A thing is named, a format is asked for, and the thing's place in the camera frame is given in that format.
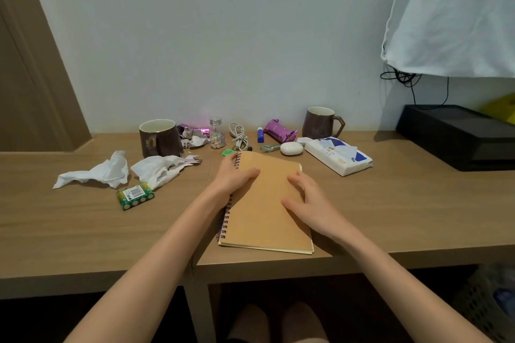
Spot person's right hand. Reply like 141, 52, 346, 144
280, 172, 355, 241

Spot person's left hand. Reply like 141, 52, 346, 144
208, 152, 262, 205

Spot brown kraft spiral notebook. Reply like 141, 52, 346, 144
217, 151, 315, 255

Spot person's left forearm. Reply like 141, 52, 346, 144
64, 188, 232, 343

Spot person's right forearm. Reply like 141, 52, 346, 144
334, 225, 495, 343

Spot small glass bottle of candies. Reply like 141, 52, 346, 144
209, 117, 226, 150

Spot white oval earbud case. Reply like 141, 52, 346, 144
279, 141, 304, 156

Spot purple snack packet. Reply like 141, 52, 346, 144
263, 118, 299, 144

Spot white and blue tissue pack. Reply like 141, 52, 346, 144
304, 136, 373, 177

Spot crumpled purple foil wrapper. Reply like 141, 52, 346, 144
176, 123, 211, 150

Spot crumpled white tissue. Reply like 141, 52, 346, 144
130, 155, 203, 191
53, 150, 130, 190

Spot brown mug with gold rim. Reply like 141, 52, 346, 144
139, 119, 184, 159

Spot pack of green batteries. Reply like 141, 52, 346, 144
116, 183, 155, 211

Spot person's right leg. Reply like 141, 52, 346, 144
281, 301, 330, 343

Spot person's leg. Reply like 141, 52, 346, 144
281, 301, 330, 343
226, 303, 270, 343

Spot person's left leg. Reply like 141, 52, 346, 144
226, 303, 270, 343

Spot black box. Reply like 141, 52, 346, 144
396, 104, 515, 172

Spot white plastic basket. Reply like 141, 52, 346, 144
450, 262, 515, 343

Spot yellow object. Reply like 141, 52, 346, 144
479, 93, 515, 125

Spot brown wooden door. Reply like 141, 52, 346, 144
0, 0, 93, 153

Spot white hanging cloth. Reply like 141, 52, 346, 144
381, 0, 515, 79

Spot coiled white cable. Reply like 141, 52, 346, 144
228, 122, 250, 151

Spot brown mug with angular handle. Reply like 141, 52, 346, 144
302, 107, 346, 141

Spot black cables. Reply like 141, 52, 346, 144
380, 65, 450, 110

